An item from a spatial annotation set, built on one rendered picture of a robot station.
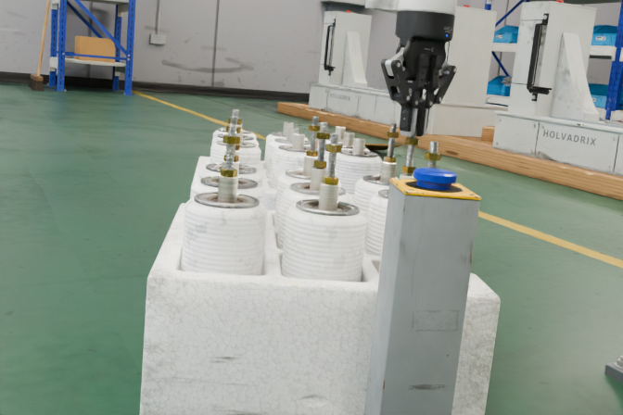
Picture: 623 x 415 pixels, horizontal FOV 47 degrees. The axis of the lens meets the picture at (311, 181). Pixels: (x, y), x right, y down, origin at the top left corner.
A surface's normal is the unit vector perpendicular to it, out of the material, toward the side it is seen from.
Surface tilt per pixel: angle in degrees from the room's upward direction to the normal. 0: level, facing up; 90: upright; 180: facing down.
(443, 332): 90
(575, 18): 90
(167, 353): 90
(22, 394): 0
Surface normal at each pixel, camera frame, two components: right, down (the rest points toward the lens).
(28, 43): 0.43, 0.18
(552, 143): -0.90, -0.01
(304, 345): 0.09, 0.17
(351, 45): 0.44, -0.22
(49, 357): 0.09, -0.98
